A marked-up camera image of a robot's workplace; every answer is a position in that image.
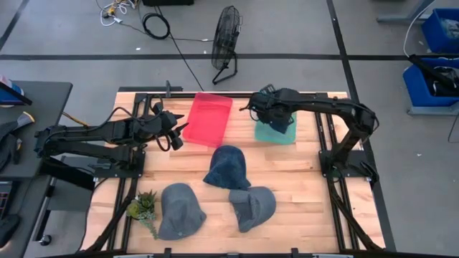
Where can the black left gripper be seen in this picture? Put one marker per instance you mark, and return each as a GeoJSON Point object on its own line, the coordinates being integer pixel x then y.
{"type": "Point", "coordinates": [165, 121]}

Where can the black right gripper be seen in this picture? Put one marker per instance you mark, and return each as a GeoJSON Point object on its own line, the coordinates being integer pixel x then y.
{"type": "Point", "coordinates": [272, 104]}

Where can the grey bucket hat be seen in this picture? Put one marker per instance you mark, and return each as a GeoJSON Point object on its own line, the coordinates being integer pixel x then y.
{"type": "Point", "coordinates": [179, 211]}

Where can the grey cap with brim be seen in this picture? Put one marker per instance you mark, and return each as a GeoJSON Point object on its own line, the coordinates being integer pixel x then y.
{"type": "Point", "coordinates": [254, 208]}

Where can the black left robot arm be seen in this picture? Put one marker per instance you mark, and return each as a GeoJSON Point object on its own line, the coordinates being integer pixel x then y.
{"type": "Point", "coordinates": [89, 134]}

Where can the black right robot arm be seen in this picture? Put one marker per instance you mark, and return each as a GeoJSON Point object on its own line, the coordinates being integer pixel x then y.
{"type": "Point", "coordinates": [330, 104]}

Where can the pink translucent plastic bin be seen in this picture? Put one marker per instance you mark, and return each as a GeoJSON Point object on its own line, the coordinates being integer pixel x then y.
{"type": "Point", "coordinates": [208, 120]}

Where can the green translucent plastic bin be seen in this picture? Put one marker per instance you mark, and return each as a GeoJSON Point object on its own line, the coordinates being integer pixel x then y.
{"type": "Point", "coordinates": [269, 136]}

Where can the black floor fan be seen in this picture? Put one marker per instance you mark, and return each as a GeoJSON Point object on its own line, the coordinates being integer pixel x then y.
{"type": "Point", "coordinates": [225, 39]}

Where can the small green succulent plant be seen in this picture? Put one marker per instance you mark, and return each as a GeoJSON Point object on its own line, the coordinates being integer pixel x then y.
{"type": "Point", "coordinates": [143, 208]}

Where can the dark grey side desk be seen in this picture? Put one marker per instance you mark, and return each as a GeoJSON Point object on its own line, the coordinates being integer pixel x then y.
{"type": "Point", "coordinates": [43, 107]}

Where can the blue storage bin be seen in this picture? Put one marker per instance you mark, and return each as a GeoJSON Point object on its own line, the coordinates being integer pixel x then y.
{"type": "Point", "coordinates": [439, 32]}
{"type": "Point", "coordinates": [416, 87]}

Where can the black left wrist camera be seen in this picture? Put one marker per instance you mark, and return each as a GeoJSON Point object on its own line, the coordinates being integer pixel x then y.
{"type": "Point", "coordinates": [176, 140]}

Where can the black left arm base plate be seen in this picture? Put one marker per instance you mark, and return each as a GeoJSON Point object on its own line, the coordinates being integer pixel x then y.
{"type": "Point", "coordinates": [118, 171]}

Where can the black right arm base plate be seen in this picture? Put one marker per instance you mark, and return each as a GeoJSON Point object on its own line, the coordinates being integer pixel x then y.
{"type": "Point", "coordinates": [355, 163]}

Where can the black aluminium table frame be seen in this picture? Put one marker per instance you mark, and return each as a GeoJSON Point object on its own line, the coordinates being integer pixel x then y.
{"type": "Point", "coordinates": [331, 200]}

